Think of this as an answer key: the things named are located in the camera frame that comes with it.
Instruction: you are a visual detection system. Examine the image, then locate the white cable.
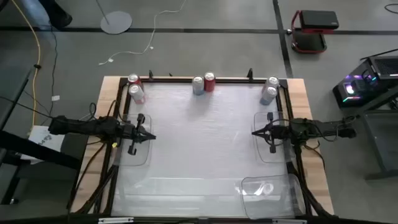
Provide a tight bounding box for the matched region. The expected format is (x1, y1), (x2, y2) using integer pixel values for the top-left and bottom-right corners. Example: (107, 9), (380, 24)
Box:
(98, 0), (188, 67)

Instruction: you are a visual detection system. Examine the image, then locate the long black cable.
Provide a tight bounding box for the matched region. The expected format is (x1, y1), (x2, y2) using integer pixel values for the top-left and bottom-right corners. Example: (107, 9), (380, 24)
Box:
(49, 21), (59, 118)

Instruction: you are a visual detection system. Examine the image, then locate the person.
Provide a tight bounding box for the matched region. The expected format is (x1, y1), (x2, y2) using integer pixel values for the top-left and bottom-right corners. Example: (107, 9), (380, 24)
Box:
(18, 0), (73, 30)

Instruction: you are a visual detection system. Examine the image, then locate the computer case with coloured lights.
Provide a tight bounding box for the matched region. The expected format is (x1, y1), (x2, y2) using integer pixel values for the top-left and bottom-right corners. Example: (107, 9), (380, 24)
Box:
(331, 73), (393, 110)

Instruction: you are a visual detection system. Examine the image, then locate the black floor cable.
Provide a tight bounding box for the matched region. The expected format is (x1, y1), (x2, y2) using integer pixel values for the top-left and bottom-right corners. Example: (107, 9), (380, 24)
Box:
(384, 2), (398, 15)

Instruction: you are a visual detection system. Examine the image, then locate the red and black step stool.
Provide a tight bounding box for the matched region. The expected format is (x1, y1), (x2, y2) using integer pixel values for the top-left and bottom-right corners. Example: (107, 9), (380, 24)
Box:
(290, 9), (340, 55)

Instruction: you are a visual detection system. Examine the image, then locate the black vented device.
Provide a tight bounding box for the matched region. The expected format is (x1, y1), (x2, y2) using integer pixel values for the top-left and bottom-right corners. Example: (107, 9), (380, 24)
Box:
(360, 48), (398, 82)

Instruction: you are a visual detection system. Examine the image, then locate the thin black cable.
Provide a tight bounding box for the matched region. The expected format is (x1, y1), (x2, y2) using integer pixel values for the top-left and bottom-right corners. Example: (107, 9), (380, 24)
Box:
(0, 95), (55, 120)

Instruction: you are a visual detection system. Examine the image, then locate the silver blue soda can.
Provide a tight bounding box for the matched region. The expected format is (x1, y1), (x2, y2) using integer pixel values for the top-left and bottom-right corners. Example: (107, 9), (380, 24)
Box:
(192, 75), (206, 96)
(259, 86), (279, 106)

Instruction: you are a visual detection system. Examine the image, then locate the dark grey desk frame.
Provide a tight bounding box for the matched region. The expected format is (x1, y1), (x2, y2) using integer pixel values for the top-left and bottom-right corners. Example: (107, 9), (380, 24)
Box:
(362, 108), (398, 181)

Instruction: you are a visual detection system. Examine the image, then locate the grey round stand base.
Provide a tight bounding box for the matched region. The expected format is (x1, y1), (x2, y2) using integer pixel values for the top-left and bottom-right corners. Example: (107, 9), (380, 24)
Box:
(95, 0), (133, 35)

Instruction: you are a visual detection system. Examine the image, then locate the black cable bundle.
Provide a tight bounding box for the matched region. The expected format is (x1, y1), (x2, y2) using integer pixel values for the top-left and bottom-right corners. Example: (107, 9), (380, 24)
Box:
(287, 146), (335, 218)
(67, 141), (121, 215)

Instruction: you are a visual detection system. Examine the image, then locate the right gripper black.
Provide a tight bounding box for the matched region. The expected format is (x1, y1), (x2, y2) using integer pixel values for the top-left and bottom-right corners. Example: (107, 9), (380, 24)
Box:
(251, 112), (292, 154)

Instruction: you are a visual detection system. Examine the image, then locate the white mounting bracket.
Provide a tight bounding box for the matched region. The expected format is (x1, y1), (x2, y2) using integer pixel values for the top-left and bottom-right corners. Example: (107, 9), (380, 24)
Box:
(98, 217), (135, 224)

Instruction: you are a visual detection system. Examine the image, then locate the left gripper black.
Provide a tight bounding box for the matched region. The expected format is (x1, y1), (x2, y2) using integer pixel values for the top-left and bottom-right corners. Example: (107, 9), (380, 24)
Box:
(119, 113), (157, 156)

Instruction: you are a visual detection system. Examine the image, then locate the clear plastic bin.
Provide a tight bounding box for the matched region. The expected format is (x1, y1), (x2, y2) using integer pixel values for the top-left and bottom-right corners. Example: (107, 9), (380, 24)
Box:
(117, 113), (153, 167)
(253, 111), (295, 165)
(240, 173), (307, 220)

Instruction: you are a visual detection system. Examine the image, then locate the white printed paper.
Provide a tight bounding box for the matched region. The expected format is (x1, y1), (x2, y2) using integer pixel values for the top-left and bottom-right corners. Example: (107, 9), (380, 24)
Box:
(21, 124), (67, 163)

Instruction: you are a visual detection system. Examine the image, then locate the black support beam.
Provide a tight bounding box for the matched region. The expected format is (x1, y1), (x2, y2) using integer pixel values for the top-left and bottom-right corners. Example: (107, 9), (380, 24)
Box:
(0, 129), (83, 171)

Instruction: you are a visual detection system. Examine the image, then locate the yellow cable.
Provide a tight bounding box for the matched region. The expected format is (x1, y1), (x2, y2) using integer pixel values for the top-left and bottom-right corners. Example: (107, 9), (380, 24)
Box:
(11, 0), (42, 130)

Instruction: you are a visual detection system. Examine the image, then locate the black aluminium table frame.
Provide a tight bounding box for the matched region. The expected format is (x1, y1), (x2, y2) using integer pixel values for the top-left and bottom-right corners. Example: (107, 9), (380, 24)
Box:
(105, 76), (313, 218)

